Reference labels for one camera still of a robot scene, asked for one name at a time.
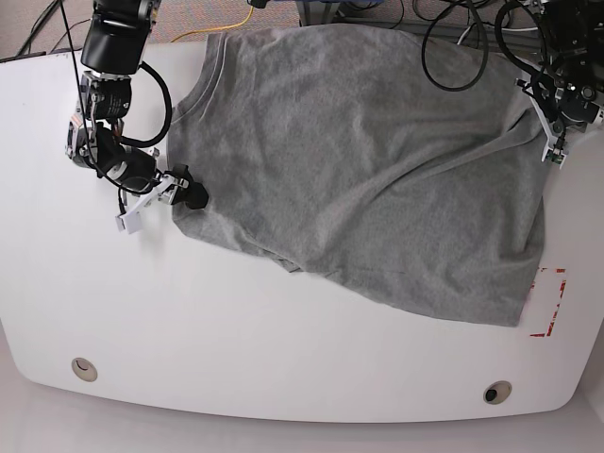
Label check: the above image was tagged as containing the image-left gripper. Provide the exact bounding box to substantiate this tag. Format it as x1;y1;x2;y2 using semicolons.
107;146;209;222

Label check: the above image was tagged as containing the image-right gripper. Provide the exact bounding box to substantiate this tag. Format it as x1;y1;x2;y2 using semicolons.
515;73;603;156

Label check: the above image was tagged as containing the grey t-shirt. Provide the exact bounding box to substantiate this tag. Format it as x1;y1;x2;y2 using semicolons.
167;25;549;327

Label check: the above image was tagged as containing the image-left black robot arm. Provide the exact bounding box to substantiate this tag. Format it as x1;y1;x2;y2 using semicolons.
66;1;210;232

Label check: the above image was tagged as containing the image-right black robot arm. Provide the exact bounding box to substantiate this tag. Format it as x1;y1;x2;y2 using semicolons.
491;1;603;165

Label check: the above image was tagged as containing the red tape rectangle marking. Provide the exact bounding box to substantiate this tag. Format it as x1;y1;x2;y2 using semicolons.
520;267;567;338

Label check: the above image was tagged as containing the left table grommet hole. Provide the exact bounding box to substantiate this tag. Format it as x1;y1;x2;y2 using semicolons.
71;358;98;382

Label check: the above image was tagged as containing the table grommet hole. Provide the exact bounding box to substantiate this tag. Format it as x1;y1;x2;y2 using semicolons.
71;358;98;382
483;380;512;405

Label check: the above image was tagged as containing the right table grommet hole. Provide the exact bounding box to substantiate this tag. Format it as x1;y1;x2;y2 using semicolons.
483;380;512;405

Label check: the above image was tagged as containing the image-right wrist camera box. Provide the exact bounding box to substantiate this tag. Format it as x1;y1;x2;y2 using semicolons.
544;146;567;167

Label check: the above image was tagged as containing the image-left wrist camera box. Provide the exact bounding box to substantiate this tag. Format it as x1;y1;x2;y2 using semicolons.
115;211;143;234

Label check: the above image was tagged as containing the yellow cable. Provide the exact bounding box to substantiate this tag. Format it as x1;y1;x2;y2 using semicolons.
170;9;254;43

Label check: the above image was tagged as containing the aluminium frame stand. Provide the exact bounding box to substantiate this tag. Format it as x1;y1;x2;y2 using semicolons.
294;0;536;32

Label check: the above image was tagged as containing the black floor cable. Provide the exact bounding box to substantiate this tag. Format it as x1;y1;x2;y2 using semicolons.
16;0;91;56

